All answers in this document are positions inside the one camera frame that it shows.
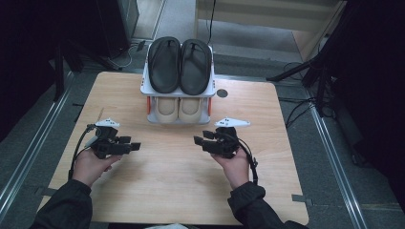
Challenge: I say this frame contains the person's right hand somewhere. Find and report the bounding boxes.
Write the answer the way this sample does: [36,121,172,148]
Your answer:
[211,147,251,191]

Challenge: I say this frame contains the cream clog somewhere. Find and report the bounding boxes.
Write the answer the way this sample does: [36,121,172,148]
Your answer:
[154,96,180,124]
[178,96,203,123]

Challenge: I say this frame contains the dark curtain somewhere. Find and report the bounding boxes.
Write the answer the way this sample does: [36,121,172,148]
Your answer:
[0,0,122,142]
[313,0,405,198]

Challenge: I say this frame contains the black tripod stand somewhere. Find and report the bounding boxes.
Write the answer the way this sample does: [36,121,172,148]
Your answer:
[266,6,338,117]

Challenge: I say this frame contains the hanging black cable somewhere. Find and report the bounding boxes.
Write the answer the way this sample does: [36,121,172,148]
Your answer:
[205,0,218,46]

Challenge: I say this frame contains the person's left hand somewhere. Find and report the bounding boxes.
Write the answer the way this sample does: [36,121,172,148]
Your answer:
[72,147,123,189]

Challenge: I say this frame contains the right hand-held gripper cable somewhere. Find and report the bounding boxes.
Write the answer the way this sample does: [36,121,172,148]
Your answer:
[219,132,260,186]

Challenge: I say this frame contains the black flip-flop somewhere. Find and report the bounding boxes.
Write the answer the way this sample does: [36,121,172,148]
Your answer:
[179,38,213,96]
[147,35,182,94]

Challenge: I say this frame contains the white cloth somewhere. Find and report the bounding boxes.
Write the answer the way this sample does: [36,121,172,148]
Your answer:
[144,223,189,229]

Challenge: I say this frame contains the left hand-held gripper cable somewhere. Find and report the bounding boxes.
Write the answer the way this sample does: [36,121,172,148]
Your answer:
[68,123,98,180]

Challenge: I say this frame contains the black metal stand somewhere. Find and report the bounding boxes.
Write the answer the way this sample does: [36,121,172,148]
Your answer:
[52,39,85,103]

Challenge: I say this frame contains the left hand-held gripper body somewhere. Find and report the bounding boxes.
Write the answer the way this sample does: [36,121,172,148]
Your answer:
[85,117,132,160]

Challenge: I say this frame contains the white two-tier shoe rack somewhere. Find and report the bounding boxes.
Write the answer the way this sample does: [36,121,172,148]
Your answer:
[139,41,218,126]

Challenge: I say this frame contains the black floor cables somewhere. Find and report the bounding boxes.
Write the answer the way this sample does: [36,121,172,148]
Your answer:
[278,61,321,130]

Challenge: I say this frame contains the grey tape piece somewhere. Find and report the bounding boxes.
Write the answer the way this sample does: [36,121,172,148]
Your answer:
[290,194,314,207]
[33,186,57,198]

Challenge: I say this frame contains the metal floor rail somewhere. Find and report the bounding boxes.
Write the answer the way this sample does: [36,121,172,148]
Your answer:
[0,71,75,220]
[305,92,371,229]

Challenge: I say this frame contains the floor cable with plug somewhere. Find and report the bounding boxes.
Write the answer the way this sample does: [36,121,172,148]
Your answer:
[106,39,151,71]

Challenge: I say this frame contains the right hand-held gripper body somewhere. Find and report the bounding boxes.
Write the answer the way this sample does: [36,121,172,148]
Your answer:
[202,116,251,159]

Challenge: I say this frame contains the hand-held gripper cable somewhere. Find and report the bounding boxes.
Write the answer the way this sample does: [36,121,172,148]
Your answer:
[219,132,260,186]
[68,123,98,180]

